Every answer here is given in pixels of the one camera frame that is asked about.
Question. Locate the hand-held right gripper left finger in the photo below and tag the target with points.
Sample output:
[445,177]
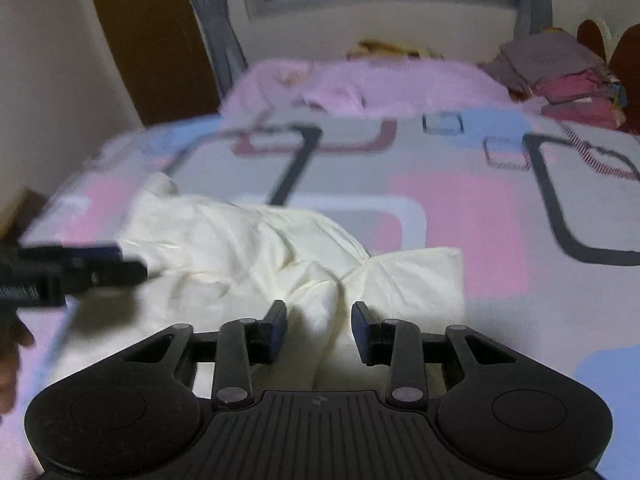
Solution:
[278,327]

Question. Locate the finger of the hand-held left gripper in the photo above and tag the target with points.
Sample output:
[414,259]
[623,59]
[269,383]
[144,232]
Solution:
[95,251]
[115,274]

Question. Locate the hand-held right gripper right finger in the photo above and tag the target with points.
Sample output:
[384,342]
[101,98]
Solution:
[361,327]

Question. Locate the cream white garment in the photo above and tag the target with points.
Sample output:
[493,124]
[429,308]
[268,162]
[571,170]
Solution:
[260,260]

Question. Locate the red pink folded clothes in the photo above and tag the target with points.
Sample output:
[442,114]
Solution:
[580,97]

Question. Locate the pile of folded clothes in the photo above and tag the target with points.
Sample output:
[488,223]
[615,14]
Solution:
[545,57]

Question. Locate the person's left hand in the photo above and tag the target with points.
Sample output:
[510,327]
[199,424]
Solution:
[11,365]

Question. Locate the patterned pastel bed sheet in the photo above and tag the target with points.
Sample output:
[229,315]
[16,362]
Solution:
[450,200]

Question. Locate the brown wooden door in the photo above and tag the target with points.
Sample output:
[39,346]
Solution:
[155,40]

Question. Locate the pink blanket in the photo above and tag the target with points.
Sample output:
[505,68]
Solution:
[350,85]

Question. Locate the yellow cloth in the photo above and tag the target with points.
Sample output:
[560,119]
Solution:
[385,50]

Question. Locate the cream and brown headboard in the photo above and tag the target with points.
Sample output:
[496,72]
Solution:
[620,45]

